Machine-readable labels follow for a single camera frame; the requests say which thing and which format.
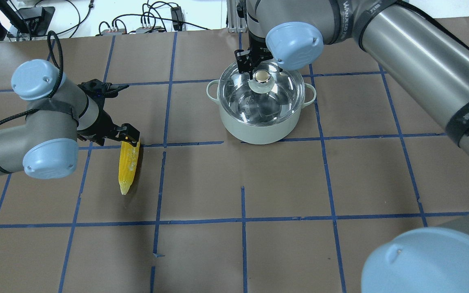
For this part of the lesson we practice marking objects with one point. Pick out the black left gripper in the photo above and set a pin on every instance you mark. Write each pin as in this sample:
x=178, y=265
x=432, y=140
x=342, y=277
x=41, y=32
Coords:
x=101, y=123

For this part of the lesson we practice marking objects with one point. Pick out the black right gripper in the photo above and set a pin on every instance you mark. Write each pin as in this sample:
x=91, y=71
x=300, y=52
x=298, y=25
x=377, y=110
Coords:
x=257, y=48

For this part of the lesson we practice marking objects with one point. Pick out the yellow corn cob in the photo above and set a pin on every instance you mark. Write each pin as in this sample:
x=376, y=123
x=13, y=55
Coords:
x=128, y=161

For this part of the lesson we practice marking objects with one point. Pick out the glass pot lid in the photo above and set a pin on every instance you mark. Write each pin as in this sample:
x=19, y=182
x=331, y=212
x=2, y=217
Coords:
x=273, y=95

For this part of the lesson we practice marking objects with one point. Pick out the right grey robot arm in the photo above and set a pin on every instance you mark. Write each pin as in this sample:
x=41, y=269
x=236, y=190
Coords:
x=429, y=62

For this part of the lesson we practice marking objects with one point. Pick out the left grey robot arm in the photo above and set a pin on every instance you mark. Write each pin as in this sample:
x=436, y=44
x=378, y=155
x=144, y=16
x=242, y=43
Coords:
x=58, y=114

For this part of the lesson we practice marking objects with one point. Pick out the pale green cooking pot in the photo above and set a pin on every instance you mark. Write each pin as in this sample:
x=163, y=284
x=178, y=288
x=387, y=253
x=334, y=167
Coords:
x=260, y=134

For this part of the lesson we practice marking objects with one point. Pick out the black power adapter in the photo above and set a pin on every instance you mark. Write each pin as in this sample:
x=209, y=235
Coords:
x=177, y=18

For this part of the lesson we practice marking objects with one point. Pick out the aluminium frame post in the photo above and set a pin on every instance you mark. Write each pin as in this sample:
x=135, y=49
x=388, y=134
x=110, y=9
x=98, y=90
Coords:
x=236, y=22

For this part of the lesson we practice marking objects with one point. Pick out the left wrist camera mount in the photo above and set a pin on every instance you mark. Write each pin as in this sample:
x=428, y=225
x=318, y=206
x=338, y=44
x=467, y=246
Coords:
x=98, y=89

